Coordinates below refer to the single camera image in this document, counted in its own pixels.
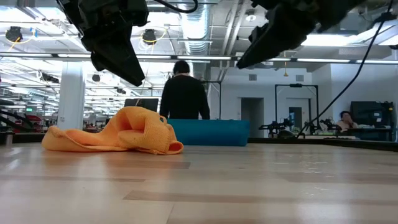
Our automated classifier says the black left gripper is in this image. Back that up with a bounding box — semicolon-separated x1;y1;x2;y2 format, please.
57;0;149;87

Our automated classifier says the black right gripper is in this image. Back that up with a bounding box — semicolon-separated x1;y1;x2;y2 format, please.
236;0;368;70

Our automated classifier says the orange microfiber towel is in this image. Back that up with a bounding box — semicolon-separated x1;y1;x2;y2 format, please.
42;106;184;156

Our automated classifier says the black ceiling device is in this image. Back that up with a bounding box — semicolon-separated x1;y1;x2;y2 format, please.
142;29;157;45
5;26;23;43

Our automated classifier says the black background monitor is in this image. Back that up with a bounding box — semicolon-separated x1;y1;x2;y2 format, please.
124;98;159;113

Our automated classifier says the white building pillar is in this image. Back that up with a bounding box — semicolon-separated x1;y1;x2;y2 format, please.
57;60;85;131

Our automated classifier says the person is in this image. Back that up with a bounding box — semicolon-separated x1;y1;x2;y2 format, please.
159;60;211;121
336;110;358;132

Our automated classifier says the dark side table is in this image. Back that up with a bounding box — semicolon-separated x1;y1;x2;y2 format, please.
345;126;396;142

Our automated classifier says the black background station frame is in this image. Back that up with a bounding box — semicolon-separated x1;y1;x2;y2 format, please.
274;83;320;135

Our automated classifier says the silver ribbed ventilation duct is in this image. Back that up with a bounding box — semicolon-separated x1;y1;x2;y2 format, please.
180;2;212;56

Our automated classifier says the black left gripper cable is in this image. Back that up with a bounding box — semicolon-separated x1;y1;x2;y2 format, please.
154;0;199;14

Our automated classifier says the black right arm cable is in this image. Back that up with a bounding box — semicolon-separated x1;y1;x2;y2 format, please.
297;0;396;138

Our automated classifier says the large dark wall screen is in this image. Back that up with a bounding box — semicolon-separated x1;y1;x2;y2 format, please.
349;101;394;129

